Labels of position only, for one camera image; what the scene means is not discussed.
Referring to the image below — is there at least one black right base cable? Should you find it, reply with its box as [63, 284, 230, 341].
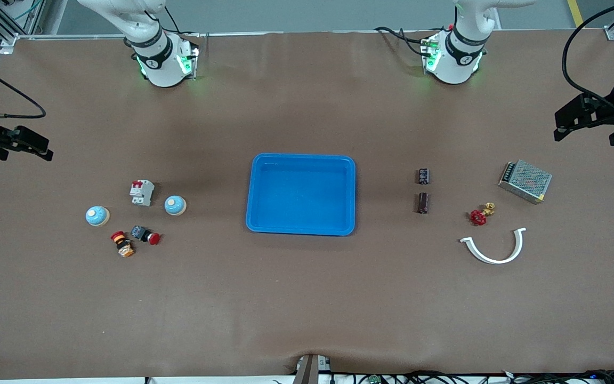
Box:
[162, 4, 201, 39]

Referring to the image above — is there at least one red emergency stop button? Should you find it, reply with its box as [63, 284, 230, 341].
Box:
[131, 226, 161, 245]

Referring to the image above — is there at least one red orange push button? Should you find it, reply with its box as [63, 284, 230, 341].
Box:
[110, 231, 136, 258]

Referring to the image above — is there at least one black base cable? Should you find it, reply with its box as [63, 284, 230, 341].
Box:
[374, 26, 430, 57]
[162, 4, 201, 39]

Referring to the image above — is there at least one white red circuit breaker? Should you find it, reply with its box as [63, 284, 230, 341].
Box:
[130, 180, 155, 207]

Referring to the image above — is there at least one blue plastic tray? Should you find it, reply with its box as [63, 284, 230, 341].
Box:
[246, 154, 357, 236]

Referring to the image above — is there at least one light blue bell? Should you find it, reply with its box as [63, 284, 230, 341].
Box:
[85, 206, 110, 227]
[164, 195, 188, 217]

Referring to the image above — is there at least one black left base cable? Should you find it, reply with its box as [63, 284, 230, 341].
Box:
[374, 26, 430, 57]

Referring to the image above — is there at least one red handle brass valve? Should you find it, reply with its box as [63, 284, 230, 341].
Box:
[470, 202, 496, 226]

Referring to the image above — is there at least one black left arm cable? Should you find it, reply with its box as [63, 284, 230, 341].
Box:
[562, 0, 614, 107]

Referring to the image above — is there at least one green cable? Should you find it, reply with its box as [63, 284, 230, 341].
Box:
[13, 0, 44, 21]

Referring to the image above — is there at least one metal mesh power supply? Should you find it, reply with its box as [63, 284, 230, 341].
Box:
[498, 159, 553, 204]

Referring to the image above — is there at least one black cables bundle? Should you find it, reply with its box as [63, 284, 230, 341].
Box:
[272, 370, 614, 384]

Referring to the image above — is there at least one white half-ring pipe clamp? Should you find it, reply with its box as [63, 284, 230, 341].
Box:
[459, 228, 527, 265]

